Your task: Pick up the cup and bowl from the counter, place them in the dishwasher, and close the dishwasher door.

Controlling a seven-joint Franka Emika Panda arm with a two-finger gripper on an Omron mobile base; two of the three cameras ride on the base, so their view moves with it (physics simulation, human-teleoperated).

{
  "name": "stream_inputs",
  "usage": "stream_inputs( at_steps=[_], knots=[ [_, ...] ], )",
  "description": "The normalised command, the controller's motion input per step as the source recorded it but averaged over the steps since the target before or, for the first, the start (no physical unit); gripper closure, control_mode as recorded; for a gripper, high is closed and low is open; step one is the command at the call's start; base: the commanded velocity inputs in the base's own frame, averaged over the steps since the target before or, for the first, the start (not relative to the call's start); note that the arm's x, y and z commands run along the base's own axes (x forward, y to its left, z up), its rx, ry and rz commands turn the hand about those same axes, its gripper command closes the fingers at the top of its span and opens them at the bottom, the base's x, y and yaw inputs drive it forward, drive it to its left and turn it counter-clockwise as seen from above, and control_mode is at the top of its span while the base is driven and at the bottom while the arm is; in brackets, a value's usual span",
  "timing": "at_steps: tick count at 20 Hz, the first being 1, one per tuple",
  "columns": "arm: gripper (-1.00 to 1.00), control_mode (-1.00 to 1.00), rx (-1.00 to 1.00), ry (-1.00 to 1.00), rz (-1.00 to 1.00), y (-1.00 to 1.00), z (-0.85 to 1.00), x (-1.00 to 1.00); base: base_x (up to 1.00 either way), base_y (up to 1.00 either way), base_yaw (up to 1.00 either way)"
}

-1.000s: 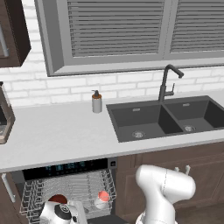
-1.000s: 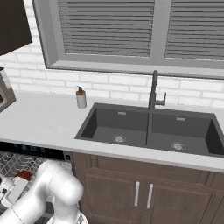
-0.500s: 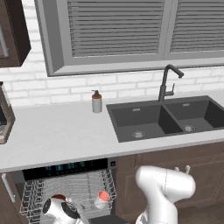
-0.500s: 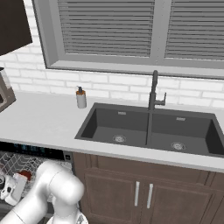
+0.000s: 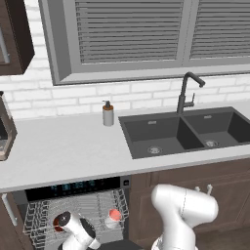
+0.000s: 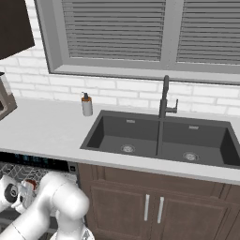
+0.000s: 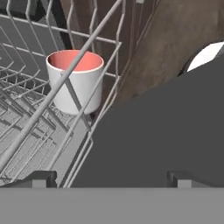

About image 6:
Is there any dark grey double sink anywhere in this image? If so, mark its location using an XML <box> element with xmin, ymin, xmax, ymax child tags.
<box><xmin>80</xmin><ymin>109</ymin><xmax>240</xmax><ymax>170</ymax></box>

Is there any grey wire dishwasher rack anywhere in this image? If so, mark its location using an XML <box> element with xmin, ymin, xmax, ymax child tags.
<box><xmin>0</xmin><ymin>162</ymin><xmax>79</xmax><ymax>240</ymax></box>

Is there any silver cupboard door handle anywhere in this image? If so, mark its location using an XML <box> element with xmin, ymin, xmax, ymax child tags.
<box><xmin>143</xmin><ymin>193</ymin><xmax>151</xmax><ymax>222</ymax></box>
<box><xmin>157</xmin><ymin>196</ymin><xmax>165</xmax><ymax>225</ymax></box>

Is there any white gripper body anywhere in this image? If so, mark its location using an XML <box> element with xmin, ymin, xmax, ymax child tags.
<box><xmin>11</xmin><ymin>179</ymin><xmax>38</xmax><ymax>215</ymax></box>

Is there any brown cupboard door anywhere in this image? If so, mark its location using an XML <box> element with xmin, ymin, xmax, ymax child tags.
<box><xmin>88</xmin><ymin>180</ymin><xmax>157</xmax><ymax>240</ymax></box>
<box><xmin>154</xmin><ymin>187</ymin><xmax>240</xmax><ymax>240</ymax></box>

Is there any dark grey tap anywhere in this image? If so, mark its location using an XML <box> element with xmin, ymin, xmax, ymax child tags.
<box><xmin>157</xmin><ymin>74</ymin><xmax>180</xmax><ymax>120</ymax></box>

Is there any grey window blind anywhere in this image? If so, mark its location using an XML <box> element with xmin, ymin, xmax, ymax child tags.
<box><xmin>175</xmin><ymin>0</ymin><xmax>240</xmax><ymax>67</ymax></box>
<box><xmin>61</xmin><ymin>0</ymin><xmax>167</xmax><ymax>62</ymax></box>

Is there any brown and grey coffee machine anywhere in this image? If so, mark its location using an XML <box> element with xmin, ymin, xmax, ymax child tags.
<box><xmin>0</xmin><ymin>71</ymin><xmax>19</xmax><ymax>122</ymax></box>

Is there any white soap dispenser orange collar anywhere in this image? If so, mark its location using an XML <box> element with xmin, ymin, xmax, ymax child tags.
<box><xmin>81</xmin><ymin>91</ymin><xmax>94</xmax><ymax>117</ymax></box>

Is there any dark brown wall cupboard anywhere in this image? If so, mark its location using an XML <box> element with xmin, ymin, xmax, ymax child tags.
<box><xmin>0</xmin><ymin>0</ymin><xmax>36</xmax><ymax>61</ymax></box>

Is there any grey window frame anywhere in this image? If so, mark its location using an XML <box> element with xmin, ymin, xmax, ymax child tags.
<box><xmin>34</xmin><ymin>0</ymin><xmax>240</xmax><ymax>85</ymax></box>

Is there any dishwasher with black control panel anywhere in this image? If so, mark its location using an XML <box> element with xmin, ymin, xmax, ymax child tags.
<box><xmin>0</xmin><ymin>151</ymin><xmax>80</xmax><ymax>240</ymax></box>

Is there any brown panel under sink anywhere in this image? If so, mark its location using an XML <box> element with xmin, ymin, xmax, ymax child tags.
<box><xmin>77</xmin><ymin>162</ymin><xmax>228</xmax><ymax>192</ymax></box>

